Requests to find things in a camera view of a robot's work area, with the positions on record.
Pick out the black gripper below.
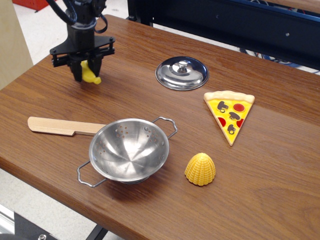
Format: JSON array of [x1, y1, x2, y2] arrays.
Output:
[[49, 23, 116, 82]]

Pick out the yellow toy banana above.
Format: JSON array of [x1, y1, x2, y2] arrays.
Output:
[[80, 60, 102, 85]]

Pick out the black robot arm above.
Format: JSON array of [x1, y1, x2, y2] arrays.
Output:
[[47, 0, 115, 85]]

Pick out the steel colander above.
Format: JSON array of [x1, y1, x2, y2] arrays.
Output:
[[87, 116, 178, 184]]

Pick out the wooden toy knife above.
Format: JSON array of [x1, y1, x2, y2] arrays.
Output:
[[27, 116, 106, 136]]

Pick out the light wooden panel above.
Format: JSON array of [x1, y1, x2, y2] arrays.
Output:
[[0, 0, 33, 89]]

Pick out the red crate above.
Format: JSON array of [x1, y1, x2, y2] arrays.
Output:
[[12, 0, 49, 11]]

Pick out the steel pot lid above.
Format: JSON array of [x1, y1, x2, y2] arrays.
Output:
[[155, 56, 210, 91]]

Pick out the toy pizza slice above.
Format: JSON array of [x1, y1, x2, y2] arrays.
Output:
[[203, 90, 255, 146]]

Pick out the yellow toy corn piece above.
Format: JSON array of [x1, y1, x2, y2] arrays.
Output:
[[184, 152, 216, 187]]

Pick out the blue cables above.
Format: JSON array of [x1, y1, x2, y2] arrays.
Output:
[[238, 47, 320, 76]]

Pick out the black table leg bracket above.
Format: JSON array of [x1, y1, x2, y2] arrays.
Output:
[[0, 212, 108, 240]]

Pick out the dark blue metal frame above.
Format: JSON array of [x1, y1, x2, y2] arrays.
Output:
[[127, 0, 320, 70]]

